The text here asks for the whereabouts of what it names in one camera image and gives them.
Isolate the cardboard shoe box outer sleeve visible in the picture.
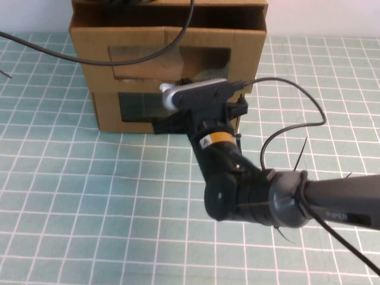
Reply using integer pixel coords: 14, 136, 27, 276
71, 0, 270, 31

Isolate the black right camera cable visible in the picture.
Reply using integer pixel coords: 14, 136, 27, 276
233, 76, 380, 277

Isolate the green checked tablecloth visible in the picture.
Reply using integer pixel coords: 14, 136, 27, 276
0, 31, 380, 285

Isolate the cardboard shoe box with window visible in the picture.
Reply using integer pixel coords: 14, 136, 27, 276
90, 88, 242, 136

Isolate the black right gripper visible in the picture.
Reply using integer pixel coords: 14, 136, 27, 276
151, 94, 249, 136

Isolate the cardboard drawer with window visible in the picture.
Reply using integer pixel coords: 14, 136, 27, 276
68, 5, 268, 93

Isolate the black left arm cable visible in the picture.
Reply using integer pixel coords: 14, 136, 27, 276
0, 0, 196, 66

